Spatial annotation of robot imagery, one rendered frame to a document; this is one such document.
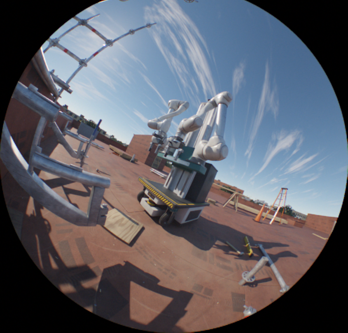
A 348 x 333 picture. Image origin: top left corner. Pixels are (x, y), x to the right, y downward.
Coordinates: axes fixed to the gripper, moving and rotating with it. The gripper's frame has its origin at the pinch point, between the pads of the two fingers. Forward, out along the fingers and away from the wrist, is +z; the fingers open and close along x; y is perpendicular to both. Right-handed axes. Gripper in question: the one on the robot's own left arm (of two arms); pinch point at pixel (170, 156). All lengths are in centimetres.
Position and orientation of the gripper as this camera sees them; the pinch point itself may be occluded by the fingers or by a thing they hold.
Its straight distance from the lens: 88.3
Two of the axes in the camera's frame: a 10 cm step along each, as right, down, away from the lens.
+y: -5.9, -3.6, -7.2
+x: 6.9, 2.4, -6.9
